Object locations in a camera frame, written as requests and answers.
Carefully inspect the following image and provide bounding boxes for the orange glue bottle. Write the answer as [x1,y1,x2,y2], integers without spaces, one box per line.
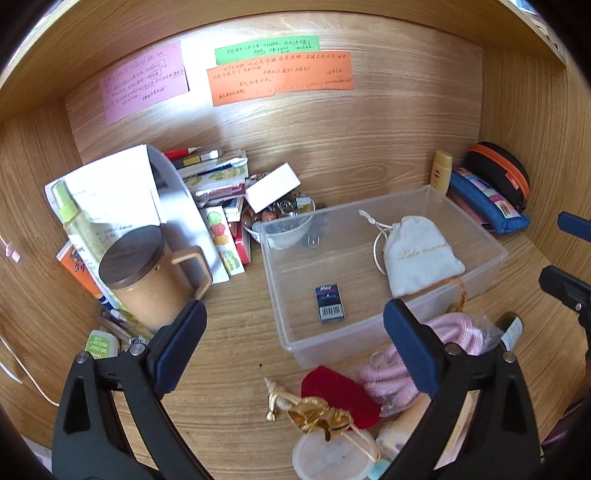
[84,330,119,360]

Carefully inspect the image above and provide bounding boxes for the round white powder puff case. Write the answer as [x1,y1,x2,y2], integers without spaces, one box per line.
[291,430,381,480]

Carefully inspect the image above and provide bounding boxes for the small blue card box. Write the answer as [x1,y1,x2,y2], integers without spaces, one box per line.
[315,284,346,324]

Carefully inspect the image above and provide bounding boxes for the metal nail clippers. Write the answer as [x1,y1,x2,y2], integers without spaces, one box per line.
[98,309,153,346]

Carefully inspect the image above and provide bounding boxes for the gold tassel ornament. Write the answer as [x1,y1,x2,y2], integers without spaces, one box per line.
[263,377,381,463]

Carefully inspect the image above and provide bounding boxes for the pink rope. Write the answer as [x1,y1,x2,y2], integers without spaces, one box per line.
[358,311,505,418]

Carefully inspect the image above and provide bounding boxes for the white drawstring pouch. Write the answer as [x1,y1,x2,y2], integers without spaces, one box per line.
[359,209,466,298]

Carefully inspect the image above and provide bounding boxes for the black orange zip case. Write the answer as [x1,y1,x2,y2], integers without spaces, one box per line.
[464,141,531,212]

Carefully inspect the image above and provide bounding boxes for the white cardboard box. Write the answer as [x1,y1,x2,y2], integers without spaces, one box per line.
[245,163,301,213]

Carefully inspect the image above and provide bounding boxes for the clear plastic storage bin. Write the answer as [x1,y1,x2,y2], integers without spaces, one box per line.
[260,186,508,370]

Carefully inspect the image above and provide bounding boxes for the green spray bottle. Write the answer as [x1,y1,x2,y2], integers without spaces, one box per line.
[51,180,106,275]

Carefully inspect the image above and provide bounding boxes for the dark green glass bottle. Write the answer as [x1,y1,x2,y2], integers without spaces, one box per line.
[495,311,524,351]

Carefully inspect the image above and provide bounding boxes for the orange booklet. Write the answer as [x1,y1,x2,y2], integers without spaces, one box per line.
[56,241,112,309]

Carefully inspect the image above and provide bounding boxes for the yellow lotion tube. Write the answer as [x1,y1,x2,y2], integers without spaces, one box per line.
[430,150,453,195]

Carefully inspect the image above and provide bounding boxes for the red white marker pen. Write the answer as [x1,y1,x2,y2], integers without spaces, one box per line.
[163,147,198,161]

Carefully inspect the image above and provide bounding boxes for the red velvet pouch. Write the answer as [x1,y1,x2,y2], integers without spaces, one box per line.
[301,366,381,429]

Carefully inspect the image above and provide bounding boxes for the orange sticky note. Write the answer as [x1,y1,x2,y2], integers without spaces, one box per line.
[207,50,353,107]

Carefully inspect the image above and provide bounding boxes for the green sticky note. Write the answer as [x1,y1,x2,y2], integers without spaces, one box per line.
[214,35,321,65]

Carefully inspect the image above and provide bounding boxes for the pink sticky note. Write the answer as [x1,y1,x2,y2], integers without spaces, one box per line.
[99,41,189,125]

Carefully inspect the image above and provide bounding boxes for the blue patchwork pencil case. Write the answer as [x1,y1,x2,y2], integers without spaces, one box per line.
[450,168,530,235]

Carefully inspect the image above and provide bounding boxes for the white paper file holder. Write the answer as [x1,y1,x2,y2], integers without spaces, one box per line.
[45,144,229,284]

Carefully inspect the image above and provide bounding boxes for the brown lidded mug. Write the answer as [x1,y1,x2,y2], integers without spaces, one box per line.
[99,225,213,332]

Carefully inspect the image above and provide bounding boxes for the white cable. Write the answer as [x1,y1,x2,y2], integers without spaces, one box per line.
[0,333,60,408]

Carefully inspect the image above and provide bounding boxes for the stack of books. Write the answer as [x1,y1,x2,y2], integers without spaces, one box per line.
[172,147,254,266]

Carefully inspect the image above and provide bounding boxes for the fruit print box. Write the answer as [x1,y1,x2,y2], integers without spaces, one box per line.
[201,206,245,276]

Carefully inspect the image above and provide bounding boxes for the white bowl of trinkets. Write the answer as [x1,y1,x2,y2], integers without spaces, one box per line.
[240,190,317,249]

